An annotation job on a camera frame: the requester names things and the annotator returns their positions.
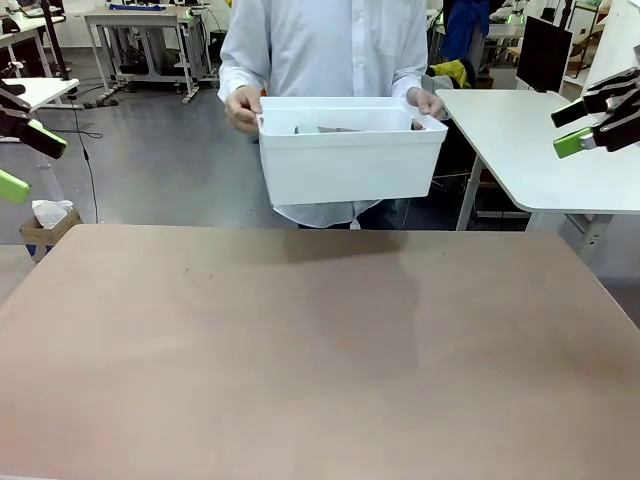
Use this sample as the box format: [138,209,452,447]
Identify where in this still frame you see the white plastic basket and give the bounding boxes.
[256,96,449,207]

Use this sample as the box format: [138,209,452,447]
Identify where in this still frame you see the person's right forearm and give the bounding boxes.
[218,29,271,101]

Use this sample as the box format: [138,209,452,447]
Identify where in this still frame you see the person's left forearm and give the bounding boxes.
[389,49,430,99]

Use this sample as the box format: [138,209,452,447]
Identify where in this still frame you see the person's left hand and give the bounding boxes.
[406,87,445,121]

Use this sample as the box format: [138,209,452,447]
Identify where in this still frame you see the person's right hand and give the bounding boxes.
[224,85,264,135]

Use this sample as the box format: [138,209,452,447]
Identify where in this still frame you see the white crumpled tissue paper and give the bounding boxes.
[32,199,75,231]

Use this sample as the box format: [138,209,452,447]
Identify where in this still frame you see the white desk with metal leg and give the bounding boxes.
[0,77,81,171]

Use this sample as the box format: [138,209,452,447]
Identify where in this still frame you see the brown cardboard box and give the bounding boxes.
[19,208,84,249]

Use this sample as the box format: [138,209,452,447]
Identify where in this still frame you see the black computer monitor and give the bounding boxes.
[515,15,574,95]

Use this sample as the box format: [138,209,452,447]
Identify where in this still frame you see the black straight stand pole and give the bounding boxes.
[39,0,71,81]

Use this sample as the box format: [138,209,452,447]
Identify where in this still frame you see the black office chair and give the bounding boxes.
[432,132,476,204]

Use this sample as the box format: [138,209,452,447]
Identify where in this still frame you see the yellow jacket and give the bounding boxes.
[429,58,474,90]

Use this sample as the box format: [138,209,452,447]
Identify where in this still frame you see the blue jacket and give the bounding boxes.
[439,0,491,64]

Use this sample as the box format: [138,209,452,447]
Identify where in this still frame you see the grey metal workbench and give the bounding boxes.
[83,7,221,105]

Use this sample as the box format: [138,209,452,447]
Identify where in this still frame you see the person in white shirt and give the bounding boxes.
[218,0,430,230]

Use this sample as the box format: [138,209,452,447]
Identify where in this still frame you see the black floor cable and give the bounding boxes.
[67,92,104,224]

